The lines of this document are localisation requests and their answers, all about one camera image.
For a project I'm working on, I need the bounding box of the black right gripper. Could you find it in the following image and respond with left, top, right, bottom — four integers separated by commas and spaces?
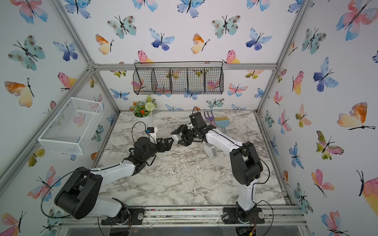
169, 124, 198, 146

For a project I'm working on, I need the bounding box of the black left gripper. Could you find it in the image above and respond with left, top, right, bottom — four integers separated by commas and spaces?
143, 137, 174, 163

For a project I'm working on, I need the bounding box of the white grey phone stand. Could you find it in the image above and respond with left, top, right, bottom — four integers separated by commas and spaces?
203, 143, 218, 159

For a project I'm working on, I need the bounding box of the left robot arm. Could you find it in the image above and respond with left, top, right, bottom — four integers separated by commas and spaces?
54, 137, 174, 225

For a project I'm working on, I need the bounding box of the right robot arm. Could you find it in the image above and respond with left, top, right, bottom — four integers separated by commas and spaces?
171, 112, 263, 211

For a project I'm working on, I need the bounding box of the purple pink toy rake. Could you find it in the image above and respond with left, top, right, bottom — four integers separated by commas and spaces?
204, 110, 216, 126

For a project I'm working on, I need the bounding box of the blue toy brush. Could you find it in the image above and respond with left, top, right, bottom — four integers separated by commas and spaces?
214, 117, 230, 134

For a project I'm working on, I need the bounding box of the white flower pot with plant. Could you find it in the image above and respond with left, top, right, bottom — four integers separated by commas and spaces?
131, 95, 157, 126

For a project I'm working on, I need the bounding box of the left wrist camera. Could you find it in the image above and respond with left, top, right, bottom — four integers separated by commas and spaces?
146, 127, 158, 144

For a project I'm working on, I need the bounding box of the black wire wall basket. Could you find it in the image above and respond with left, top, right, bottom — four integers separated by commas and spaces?
132, 61, 224, 95

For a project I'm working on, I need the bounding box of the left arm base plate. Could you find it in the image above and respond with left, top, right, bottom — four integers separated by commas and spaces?
100, 198, 145, 227

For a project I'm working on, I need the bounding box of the white mesh wall basket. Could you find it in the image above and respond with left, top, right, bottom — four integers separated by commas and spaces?
37, 97, 103, 155

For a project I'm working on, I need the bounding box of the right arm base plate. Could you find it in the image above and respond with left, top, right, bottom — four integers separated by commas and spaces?
221, 203, 265, 224

